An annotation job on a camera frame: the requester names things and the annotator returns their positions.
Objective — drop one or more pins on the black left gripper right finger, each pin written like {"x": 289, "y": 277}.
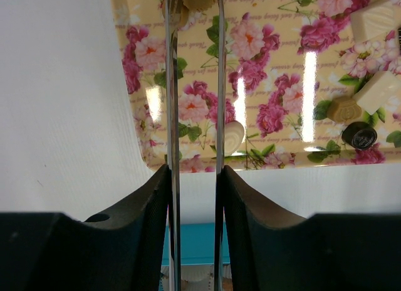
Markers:
{"x": 272, "y": 248}

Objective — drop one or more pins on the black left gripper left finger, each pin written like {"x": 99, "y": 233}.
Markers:
{"x": 119, "y": 248}

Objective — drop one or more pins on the white round chocolate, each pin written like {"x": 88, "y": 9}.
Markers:
{"x": 233, "y": 136}

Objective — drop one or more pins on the dark swirl chocolate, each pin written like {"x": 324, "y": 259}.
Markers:
{"x": 359, "y": 135}

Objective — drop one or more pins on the tan embossed chocolate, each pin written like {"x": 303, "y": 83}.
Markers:
{"x": 343, "y": 109}

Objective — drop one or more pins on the white block chocolate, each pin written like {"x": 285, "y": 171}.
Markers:
{"x": 377, "y": 91}

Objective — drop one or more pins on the white shell chocolate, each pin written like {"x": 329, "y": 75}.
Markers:
{"x": 372, "y": 21}

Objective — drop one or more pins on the teal box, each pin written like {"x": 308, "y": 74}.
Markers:
{"x": 197, "y": 245}

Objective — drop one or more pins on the floral tray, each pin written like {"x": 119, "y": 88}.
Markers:
{"x": 286, "y": 61}

